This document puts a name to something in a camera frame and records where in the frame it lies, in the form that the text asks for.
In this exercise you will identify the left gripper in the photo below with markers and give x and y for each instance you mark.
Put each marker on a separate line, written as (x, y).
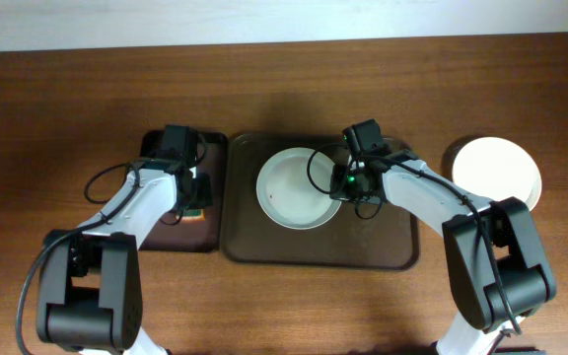
(205, 194)

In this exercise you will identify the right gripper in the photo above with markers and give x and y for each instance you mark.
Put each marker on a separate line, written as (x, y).
(338, 187)

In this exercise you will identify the green and orange sponge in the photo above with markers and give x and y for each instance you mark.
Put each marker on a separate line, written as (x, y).
(193, 215)

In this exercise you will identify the pale green plate stained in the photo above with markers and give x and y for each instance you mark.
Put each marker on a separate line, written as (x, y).
(286, 195)

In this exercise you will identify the white plate top stained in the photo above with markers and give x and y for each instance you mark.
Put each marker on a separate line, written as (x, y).
(494, 167)

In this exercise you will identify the white plate stained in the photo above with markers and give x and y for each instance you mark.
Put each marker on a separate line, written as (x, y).
(494, 167)
(535, 190)

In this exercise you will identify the white plate bottom stained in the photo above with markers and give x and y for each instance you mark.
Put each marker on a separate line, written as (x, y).
(535, 190)

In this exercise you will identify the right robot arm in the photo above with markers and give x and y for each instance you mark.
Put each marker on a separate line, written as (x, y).
(498, 270)

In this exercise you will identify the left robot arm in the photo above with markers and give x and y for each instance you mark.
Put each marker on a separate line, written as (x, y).
(89, 290)

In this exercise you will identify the small black tray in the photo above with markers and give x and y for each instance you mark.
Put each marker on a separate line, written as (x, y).
(197, 236)

